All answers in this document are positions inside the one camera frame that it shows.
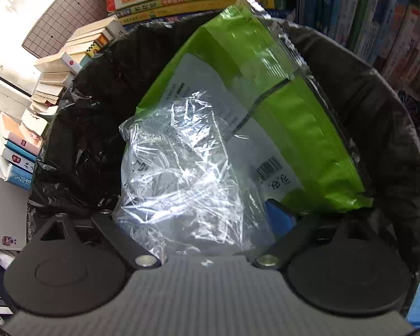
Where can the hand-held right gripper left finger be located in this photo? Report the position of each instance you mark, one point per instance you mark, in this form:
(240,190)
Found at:
(119,234)

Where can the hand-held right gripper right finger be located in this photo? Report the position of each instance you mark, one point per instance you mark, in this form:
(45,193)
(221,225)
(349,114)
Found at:
(280,217)

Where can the green snack bag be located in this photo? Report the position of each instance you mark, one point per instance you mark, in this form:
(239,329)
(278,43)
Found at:
(301,136)

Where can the clear plastic wrapper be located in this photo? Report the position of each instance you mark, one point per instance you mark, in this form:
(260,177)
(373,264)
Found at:
(182,168)

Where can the trash bin with black bag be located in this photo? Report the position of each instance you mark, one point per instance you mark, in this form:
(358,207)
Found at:
(371,129)

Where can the pile of cream-edged books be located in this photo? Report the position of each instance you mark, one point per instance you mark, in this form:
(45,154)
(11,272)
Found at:
(52,77)

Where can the row of upright books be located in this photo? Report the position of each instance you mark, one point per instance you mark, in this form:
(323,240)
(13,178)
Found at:
(388,24)

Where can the grid board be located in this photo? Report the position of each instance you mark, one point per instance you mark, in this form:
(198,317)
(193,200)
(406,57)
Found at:
(66,7)

